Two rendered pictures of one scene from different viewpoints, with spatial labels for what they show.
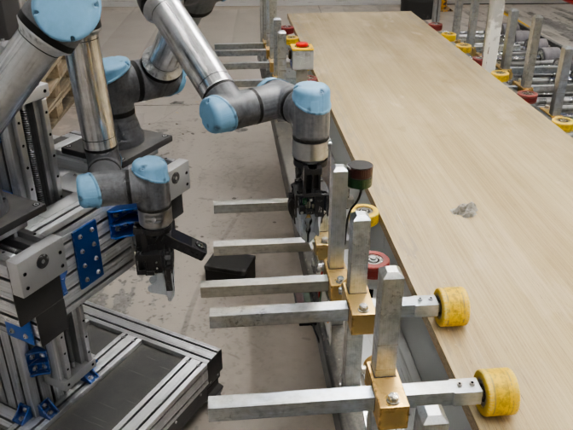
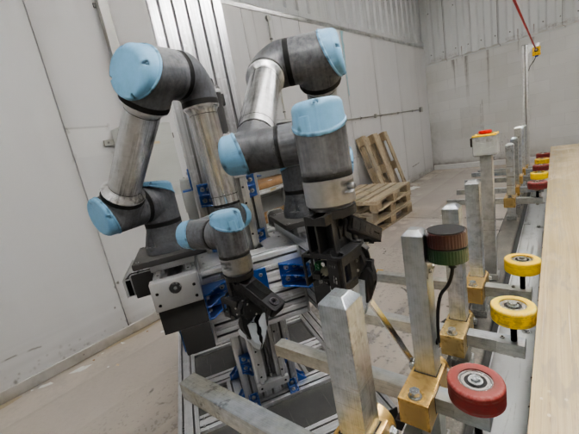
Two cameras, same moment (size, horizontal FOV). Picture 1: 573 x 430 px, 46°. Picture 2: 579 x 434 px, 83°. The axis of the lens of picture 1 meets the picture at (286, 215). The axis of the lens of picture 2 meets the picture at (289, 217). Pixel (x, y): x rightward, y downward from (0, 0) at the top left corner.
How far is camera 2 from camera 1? 1.06 m
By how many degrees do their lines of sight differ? 45
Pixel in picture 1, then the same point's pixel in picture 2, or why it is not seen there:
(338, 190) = (412, 263)
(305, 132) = (302, 165)
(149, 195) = (217, 242)
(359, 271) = (347, 400)
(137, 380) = (322, 406)
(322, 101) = (315, 114)
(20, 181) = not seen: hidden behind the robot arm
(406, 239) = (563, 364)
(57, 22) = (121, 83)
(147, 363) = not seen: hidden behind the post
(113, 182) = (196, 227)
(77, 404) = (276, 406)
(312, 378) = not seen: outside the picture
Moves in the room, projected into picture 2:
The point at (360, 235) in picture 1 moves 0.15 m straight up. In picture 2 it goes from (333, 334) to (310, 197)
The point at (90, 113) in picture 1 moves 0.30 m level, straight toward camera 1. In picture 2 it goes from (208, 173) to (104, 199)
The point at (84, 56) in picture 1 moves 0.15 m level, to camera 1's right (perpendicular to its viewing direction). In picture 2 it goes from (197, 127) to (232, 115)
